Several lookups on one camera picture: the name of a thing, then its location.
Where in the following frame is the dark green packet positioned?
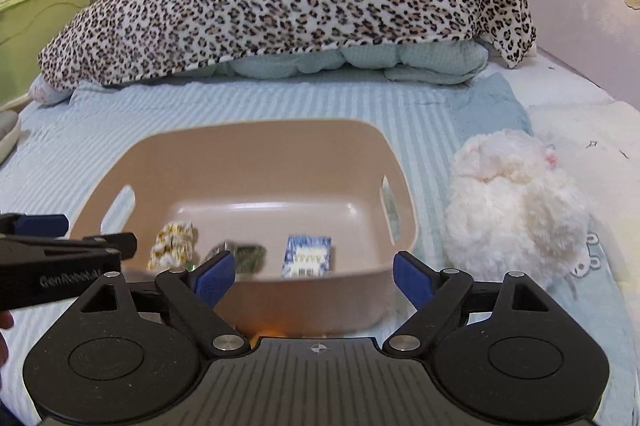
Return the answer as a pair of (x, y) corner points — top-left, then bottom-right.
(202, 242), (267, 277)

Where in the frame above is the person's left hand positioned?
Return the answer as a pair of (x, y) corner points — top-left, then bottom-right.
(0, 311), (16, 368)

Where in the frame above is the pale pink cloth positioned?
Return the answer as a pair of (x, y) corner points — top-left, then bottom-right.
(28, 73), (77, 107)

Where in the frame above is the yellow patterned packet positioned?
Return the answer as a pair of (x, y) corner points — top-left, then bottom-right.
(146, 221), (197, 271)

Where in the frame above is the blue white packet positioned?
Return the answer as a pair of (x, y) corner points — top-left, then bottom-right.
(281, 234), (334, 279)

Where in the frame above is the white printed blanket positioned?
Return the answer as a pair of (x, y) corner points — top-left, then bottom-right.
(524, 100), (640, 389)

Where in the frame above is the blue towel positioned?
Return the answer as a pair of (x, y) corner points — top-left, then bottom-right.
(450, 73), (534, 147)

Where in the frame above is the beige plastic basket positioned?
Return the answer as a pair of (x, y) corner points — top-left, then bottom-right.
(67, 119), (420, 339)

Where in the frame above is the white plush toy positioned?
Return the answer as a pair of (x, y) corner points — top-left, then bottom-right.
(444, 131), (594, 293)

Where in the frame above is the white headboard panel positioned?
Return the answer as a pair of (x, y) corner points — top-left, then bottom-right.
(509, 0), (640, 107)

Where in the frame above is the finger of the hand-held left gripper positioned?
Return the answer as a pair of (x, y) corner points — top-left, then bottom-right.
(0, 233), (139, 263)
(0, 213), (70, 238)

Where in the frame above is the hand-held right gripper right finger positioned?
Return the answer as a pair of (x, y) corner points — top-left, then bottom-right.
(381, 251), (557, 358)

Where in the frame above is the light blue quilt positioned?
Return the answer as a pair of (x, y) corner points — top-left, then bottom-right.
(172, 40), (493, 86)

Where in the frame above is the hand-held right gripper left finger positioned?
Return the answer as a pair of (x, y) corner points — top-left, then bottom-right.
(75, 250), (252, 360)

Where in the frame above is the grey slipper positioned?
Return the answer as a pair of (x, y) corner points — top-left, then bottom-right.
(0, 110), (22, 165)

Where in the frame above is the white mattress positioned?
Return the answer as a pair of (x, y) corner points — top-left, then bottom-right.
(492, 46), (615, 107)

